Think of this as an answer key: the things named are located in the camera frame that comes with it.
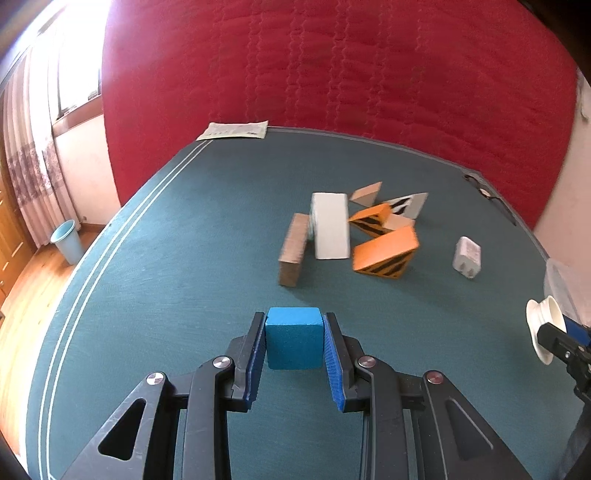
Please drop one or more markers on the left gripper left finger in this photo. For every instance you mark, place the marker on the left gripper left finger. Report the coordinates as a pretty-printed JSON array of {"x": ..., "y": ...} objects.
[{"x": 188, "y": 414}]

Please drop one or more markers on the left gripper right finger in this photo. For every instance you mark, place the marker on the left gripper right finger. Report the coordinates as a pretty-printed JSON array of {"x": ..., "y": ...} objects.
[{"x": 406, "y": 417}]

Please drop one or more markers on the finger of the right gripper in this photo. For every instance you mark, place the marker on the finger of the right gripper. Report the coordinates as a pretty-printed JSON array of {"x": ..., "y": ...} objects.
[
  {"x": 577, "y": 331},
  {"x": 556, "y": 343}
]

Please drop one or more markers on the white power adapter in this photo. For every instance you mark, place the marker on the white power adapter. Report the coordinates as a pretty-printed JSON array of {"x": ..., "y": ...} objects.
[{"x": 467, "y": 257}]

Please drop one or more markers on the blue cube block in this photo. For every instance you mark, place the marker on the blue cube block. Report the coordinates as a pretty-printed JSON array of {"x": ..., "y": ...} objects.
[{"x": 294, "y": 338}]

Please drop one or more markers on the large orange wedge block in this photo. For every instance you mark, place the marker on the large orange wedge block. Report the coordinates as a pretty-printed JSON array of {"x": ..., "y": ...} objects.
[{"x": 387, "y": 256}]

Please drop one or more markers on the orange striped wedge block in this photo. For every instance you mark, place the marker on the orange striped wedge block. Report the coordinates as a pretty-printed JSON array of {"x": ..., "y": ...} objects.
[{"x": 372, "y": 220}]

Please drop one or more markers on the brown wooden rectangular block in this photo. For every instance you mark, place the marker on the brown wooden rectangular block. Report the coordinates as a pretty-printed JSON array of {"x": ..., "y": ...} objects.
[{"x": 292, "y": 253}]

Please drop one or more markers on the white rectangular block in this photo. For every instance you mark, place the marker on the white rectangular block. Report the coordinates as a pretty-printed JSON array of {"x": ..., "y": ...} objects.
[{"x": 330, "y": 225}]

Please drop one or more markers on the plain wooden cube block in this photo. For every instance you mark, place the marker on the plain wooden cube block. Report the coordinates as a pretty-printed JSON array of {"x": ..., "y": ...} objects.
[{"x": 395, "y": 222}]

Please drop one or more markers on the clear plastic bowl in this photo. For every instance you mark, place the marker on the clear plastic bowl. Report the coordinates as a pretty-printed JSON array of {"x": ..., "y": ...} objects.
[{"x": 570, "y": 290}]

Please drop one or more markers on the teal table mat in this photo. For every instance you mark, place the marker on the teal table mat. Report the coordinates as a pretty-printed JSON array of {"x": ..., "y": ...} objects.
[{"x": 183, "y": 266}]

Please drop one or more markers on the black wristwatch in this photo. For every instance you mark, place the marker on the black wristwatch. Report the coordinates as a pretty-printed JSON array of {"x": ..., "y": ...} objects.
[{"x": 494, "y": 199}]

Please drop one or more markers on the white striped wedge block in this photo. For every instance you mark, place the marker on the white striped wedge block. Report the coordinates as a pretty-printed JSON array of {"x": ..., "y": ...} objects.
[{"x": 408, "y": 206}]

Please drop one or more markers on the light blue waste bin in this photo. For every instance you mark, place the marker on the light blue waste bin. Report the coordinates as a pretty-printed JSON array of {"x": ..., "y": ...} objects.
[{"x": 66, "y": 238}]

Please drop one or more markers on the plain wooden wedge block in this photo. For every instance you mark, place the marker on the plain wooden wedge block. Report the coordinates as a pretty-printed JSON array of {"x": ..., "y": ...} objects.
[{"x": 366, "y": 196}]

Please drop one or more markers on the wooden door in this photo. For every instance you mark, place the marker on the wooden door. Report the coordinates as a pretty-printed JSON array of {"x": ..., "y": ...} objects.
[{"x": 17, "y": 248}]

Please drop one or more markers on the red quilted blanket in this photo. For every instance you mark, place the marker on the red quilted blanket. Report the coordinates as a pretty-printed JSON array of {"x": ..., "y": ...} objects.
[{"x": 483, "y": 84}]

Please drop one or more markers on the patterned pink curtain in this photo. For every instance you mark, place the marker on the patterned pink curtain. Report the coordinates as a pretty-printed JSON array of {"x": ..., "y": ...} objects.
[{"x": 33, "y": 163}]

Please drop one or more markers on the white paper sheet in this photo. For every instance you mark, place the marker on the white paper sheet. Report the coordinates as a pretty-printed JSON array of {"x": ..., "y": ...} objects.
[{"x": 252, "y": 130}]

